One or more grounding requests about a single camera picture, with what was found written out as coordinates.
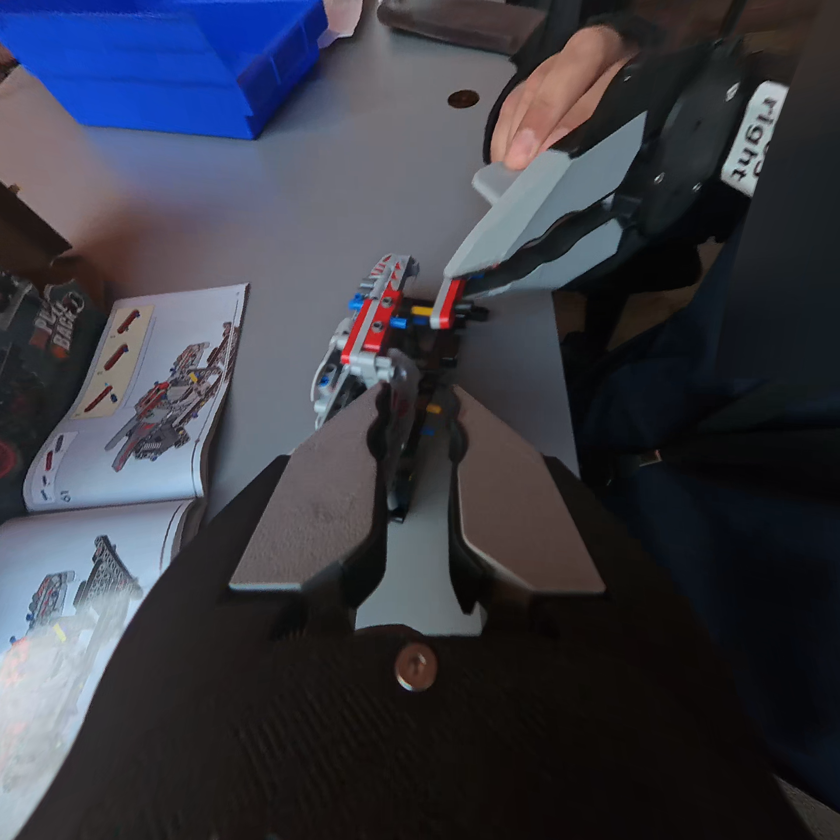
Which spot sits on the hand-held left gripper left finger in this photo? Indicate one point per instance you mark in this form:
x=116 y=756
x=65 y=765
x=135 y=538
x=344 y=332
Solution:
x=308 y=512

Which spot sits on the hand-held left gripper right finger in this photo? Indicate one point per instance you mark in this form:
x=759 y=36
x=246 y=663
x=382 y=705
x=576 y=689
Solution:
x=525 y=518

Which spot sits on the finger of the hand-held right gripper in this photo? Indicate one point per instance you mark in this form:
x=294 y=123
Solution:
x=584 y=262
x=544 y=203

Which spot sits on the red lego beam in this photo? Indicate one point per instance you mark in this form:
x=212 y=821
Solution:
x=446 y=305

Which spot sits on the grey red lego truck model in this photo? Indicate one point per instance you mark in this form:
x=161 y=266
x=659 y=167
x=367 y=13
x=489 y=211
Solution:
x=374 y=321

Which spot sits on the person's right forearm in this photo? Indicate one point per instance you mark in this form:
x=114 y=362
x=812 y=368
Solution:
x=649 y=25

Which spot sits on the lego instruction booklet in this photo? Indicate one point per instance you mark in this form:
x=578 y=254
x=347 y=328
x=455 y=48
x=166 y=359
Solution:
x=164 y=407

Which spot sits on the dark lego set box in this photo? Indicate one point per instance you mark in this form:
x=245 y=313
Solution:
x=39 y=367

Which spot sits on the person's right hand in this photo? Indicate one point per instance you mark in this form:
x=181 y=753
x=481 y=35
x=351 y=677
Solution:
x=551 y=92

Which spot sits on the brown round table grommet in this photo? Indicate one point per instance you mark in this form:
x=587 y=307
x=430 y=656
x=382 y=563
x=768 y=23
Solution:
x=463 y=99

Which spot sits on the dark grey cushion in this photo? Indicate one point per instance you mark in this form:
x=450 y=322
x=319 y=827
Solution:
x=459 y=23

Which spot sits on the blue plastic bin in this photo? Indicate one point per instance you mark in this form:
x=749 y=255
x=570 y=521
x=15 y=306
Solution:
x=164 y=59

